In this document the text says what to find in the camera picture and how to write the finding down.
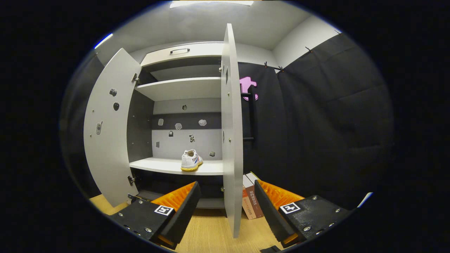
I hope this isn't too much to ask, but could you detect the white sneaker shoe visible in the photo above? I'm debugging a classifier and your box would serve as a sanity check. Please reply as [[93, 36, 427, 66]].
[[181, 149, 204, 172]]

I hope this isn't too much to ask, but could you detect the white shoe cabinet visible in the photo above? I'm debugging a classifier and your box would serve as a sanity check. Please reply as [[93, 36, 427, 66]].
[[127, 41, 244, 210]]

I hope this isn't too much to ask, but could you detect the white cabinet drawer front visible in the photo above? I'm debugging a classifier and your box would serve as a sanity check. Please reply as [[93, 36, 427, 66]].
[[141, 42, 225, 67]]

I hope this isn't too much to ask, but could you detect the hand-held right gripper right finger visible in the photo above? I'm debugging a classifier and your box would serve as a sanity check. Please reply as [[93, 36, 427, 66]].
[[254, 180, 352, 248]]

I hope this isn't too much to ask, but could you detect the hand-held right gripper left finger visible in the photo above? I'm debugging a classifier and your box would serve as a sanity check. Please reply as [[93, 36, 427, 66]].
[[107, 181, 201, 251]]

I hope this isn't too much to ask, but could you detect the white shoe cabinet door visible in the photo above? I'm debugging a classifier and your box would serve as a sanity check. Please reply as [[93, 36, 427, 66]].
[[83, 48, 142, 208], [221, 24, 244, 239]]

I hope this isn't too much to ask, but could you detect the white cabinet shelf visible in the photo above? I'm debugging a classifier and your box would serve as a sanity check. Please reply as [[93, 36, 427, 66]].
[[135, 77, 222, 102], [129, 157, 224, 175]]

